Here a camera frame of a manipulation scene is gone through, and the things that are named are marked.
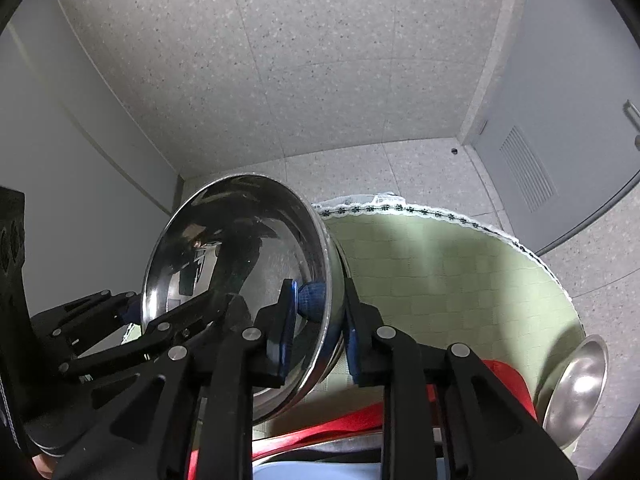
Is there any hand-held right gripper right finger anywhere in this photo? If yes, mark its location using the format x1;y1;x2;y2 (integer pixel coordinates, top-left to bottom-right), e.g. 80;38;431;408
342;275;578;480

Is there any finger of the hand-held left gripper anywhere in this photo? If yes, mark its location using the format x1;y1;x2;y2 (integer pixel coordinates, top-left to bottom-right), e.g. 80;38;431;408
30;289;142;348
59;294;242;383

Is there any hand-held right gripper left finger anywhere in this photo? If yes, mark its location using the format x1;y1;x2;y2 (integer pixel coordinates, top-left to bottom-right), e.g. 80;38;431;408
50;279;301;480

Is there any large stainless steel bowl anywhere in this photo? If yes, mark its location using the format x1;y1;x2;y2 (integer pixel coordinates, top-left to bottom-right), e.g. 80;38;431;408
142;173;347;424

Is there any person's left hand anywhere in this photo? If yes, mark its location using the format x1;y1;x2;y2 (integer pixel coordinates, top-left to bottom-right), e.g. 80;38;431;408
32;454;57;480

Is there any light blue plate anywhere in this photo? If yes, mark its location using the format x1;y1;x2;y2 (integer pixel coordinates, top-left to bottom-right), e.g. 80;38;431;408
251;461;387;480

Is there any green checked lace-trimmed tablecloth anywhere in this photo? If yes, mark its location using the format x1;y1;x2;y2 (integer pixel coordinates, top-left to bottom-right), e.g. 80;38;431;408
252;192;589;443

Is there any red plate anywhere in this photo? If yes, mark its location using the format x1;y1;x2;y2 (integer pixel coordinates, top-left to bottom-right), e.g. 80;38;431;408
250;358;539;465

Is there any small stainless steel bowl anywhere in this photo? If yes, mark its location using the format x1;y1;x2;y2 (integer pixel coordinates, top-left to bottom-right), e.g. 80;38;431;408
542;333;609;449

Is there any grey door with vent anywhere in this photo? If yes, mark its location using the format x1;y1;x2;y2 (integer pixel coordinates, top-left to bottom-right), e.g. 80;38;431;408
459;0;640;257

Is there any metal door handle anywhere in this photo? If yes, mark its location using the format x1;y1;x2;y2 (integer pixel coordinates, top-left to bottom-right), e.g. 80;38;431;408
621;100;640;152

